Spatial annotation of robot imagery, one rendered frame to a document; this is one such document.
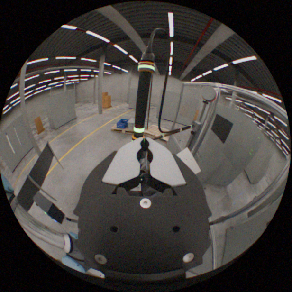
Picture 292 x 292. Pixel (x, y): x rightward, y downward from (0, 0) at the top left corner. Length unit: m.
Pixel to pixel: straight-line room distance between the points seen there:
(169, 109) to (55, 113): 7.45
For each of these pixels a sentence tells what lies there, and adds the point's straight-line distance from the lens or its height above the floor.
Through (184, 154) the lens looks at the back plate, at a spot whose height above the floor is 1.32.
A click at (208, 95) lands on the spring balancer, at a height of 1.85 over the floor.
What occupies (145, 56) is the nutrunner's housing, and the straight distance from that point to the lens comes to 0.27.
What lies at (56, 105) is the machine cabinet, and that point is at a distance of 6.45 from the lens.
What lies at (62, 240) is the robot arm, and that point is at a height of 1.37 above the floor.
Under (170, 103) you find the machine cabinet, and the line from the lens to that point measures 5.82.
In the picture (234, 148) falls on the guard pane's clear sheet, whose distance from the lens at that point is 0.79.
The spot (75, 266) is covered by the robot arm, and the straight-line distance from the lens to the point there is 0.56.
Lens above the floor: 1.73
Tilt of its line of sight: 37 degrees down
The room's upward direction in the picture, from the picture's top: 9 degrees clockwise
